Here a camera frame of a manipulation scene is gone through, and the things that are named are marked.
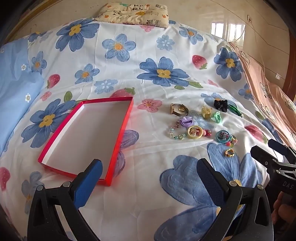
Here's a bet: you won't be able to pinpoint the yellow hair claw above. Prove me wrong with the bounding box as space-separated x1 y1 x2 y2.
200 106 212 119

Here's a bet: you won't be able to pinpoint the person's right hand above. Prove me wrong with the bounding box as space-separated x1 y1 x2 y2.
271 192 296 231

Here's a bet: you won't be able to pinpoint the red cardboard box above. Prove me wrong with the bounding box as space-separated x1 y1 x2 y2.
38 97 134 186

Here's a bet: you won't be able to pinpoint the panda print pillow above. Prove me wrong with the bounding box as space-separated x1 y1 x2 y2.
94 2 170 29

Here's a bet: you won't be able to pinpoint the brown wooden board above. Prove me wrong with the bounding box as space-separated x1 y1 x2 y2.
281 21 296 105

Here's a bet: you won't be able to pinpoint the green hair clip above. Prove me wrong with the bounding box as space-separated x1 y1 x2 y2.
228 105 245 118

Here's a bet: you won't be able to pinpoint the light blue quilt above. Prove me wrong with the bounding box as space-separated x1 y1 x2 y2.
0 38 46 158

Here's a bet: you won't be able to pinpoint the gold watch brown strap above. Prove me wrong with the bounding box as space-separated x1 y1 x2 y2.
176 103 189 116

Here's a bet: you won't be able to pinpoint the floral bedsheet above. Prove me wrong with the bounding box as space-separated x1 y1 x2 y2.
0 17 290 241

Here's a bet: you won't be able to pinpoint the orange printed blanket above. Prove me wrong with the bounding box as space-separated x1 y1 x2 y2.
228 41 296 150

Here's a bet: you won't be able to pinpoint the yellow hair tie with charm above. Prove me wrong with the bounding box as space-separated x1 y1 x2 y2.
187 125 204 139

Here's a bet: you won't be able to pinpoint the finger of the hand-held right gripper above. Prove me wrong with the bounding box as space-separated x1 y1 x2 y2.
250 146 279 171
268 138 296 163

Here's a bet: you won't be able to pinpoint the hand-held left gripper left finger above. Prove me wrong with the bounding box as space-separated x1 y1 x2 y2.
27 159 103 241

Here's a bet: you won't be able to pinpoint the black scrunchie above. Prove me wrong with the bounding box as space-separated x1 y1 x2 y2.
213 99 229 112

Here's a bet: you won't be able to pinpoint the pale bead bracelet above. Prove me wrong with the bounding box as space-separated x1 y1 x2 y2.
168 124 188 141

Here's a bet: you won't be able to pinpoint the blue hair tie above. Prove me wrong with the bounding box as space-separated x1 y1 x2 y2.
216 130 231 142

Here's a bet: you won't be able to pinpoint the colourful bead chain bracelet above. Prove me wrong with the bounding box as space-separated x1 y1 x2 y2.
225 135 239 147

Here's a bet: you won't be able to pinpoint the purple flower hair tie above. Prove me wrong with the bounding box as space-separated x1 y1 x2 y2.
178 116 194 128

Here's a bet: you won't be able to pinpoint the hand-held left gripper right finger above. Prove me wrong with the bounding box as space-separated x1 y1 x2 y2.
196 158 274 241

